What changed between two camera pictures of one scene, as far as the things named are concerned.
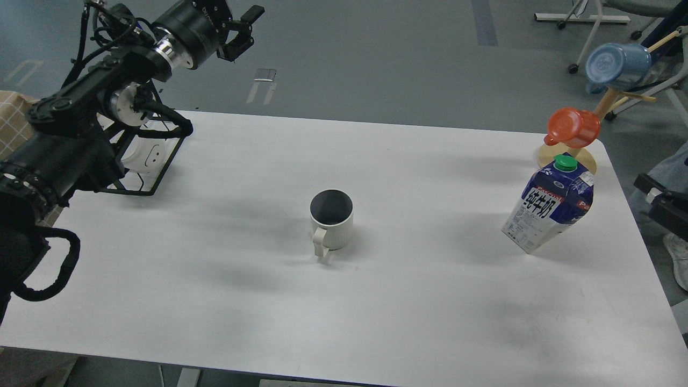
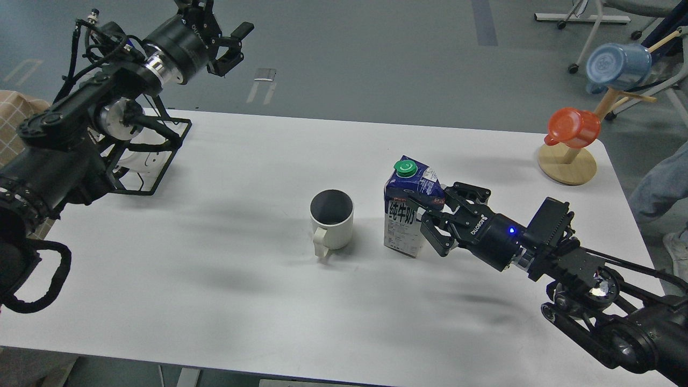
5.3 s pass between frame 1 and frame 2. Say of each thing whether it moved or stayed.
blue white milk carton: moved
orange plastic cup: stayed
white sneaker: stayed
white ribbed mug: stayed
